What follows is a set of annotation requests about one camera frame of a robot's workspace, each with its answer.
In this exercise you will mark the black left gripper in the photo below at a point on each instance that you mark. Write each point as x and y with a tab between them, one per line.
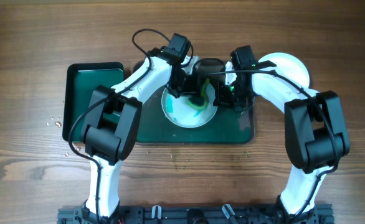
188	86

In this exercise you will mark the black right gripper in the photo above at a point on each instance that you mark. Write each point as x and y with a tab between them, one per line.
220	96

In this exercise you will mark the green yellow sponge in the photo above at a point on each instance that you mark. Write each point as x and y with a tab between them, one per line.
201	101

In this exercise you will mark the white plate stained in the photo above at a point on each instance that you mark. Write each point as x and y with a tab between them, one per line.
289	66
180	113

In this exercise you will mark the white plate front stained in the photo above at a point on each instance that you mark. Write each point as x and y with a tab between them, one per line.
289	66

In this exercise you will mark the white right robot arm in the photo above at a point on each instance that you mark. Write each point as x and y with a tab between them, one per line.
316	137

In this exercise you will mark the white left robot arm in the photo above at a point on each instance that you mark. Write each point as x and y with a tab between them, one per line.
110	126

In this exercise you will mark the large dark green tray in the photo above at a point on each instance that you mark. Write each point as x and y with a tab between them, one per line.
226	127

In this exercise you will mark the small dark green tray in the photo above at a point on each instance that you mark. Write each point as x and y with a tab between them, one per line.
82	80

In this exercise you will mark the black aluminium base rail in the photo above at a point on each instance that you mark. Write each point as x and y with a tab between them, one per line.
261	213

